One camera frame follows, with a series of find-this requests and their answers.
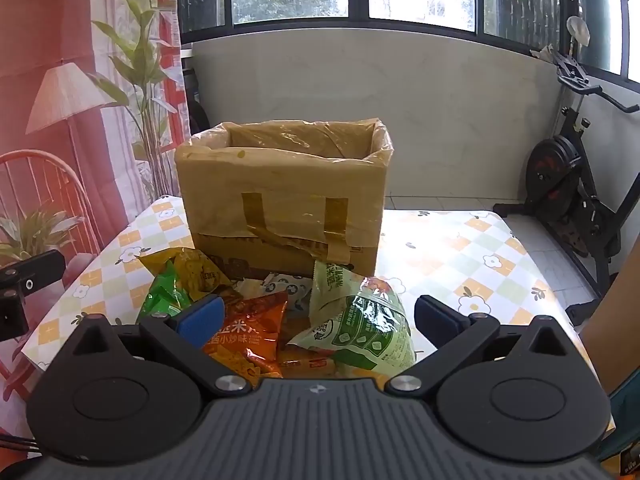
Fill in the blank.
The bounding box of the yellow snack bag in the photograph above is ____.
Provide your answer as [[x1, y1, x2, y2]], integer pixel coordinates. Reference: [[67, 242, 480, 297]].
[[136, 247, 232, 306]]

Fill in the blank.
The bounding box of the pink wall poster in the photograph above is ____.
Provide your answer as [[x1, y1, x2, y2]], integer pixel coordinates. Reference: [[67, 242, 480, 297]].
[[0, 0, 194, 441]]

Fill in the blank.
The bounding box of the small green snack bag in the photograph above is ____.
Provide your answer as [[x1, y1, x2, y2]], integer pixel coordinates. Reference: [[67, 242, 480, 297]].
[[136, 260, 194, 324]]

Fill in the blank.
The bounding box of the plastic-wrapped cardboard box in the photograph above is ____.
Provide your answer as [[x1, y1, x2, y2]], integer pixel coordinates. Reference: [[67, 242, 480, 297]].
[[175, 117, 395, 279]]

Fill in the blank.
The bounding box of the white plastic bag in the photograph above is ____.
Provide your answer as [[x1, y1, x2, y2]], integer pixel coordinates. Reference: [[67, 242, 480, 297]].
[[567, 16, 592, 47]]

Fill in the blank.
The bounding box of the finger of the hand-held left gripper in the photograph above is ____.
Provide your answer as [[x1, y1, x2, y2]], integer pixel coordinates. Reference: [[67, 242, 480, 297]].
[[0, 249, 67, 306], [0, 290, 30, 337]]

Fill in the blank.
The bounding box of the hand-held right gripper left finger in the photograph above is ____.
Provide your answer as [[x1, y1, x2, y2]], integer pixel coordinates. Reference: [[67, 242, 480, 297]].
[[65, 295, 254, 395]]

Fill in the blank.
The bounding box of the teal clothing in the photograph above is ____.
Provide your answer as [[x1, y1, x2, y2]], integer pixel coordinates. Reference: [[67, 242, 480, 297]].
[[597, 375, 640, 463]]

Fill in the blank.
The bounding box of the person's leg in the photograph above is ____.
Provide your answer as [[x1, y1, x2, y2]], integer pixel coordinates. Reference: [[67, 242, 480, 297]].
[[582, 232, 640, 396]]

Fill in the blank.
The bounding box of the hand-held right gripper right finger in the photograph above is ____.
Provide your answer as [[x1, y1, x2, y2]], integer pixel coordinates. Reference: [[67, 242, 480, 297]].
[[387, 294, 581, 395]]

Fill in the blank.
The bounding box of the black exercise bike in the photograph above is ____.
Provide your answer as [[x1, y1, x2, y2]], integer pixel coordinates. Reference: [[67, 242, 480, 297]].
[[492, 42, 640, 326]]

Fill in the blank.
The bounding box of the orange snack bag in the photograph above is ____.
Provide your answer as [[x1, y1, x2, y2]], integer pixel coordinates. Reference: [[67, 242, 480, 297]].
[[202, 291, 290, 380]]

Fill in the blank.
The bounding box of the front-loading washing machine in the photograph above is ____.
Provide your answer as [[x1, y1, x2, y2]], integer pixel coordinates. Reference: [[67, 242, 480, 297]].
[[181, 47, 211, 137]]

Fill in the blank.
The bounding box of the large light green snack bag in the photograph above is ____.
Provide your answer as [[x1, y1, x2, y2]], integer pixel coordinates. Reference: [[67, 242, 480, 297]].
[[286, 259, 419, 377]]

